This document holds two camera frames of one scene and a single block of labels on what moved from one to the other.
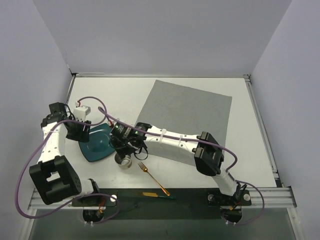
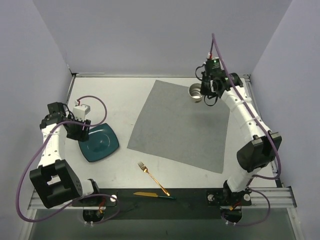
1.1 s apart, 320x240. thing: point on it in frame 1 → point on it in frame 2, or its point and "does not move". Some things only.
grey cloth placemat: [188, 110] does not move
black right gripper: [116, 144] → [205, 88]
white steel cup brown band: [124, 163] → [194, 92]
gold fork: [145, 169] does not move
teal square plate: [98, 146] does not move
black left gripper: [81, 132] does not move
